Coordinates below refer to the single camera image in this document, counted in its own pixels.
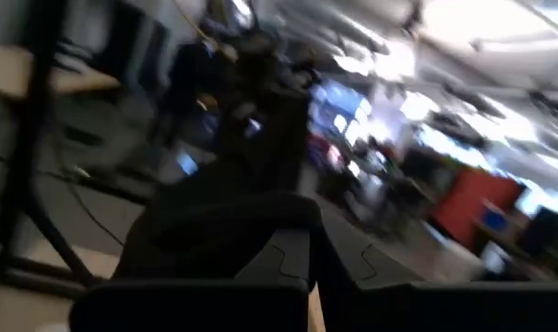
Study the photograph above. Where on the red bin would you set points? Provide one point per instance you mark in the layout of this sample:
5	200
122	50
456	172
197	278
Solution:
472	203

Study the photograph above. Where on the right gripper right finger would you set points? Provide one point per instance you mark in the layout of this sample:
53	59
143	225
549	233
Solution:
352	258

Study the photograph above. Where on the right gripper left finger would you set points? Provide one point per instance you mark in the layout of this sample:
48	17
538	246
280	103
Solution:
283	258

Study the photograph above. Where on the black frame post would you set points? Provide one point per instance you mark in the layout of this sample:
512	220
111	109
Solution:
34	138

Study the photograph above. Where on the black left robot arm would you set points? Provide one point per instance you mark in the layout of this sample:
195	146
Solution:
269	115

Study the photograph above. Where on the black knit sweater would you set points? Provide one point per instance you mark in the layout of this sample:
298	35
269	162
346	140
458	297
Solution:
214	221

